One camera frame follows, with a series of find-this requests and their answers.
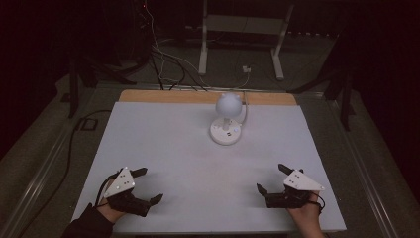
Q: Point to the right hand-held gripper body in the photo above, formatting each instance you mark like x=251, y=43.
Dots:
x=298, y=181

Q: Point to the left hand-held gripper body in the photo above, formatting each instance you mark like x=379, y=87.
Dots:
x=123, y=185

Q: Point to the white round-headed desk lamp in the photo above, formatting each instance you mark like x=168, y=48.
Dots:
x=228, y=105

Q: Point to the person's left hand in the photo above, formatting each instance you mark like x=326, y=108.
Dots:
x=110, y=212

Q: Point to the person's right hand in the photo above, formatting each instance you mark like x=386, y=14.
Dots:
x=307, y=216

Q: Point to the white table mat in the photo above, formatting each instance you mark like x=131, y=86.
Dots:
x=181, y=158

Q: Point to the black stand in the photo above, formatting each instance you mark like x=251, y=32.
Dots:
x=73, y=89
x=345, y=99

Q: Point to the white plug adapter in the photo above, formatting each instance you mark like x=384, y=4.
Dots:
x=246, y=69

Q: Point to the white metal stand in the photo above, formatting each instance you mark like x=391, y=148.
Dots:
x=202, y=49

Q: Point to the metal frame rail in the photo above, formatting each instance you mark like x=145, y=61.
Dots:
x=363, y=172
x=43, y=165

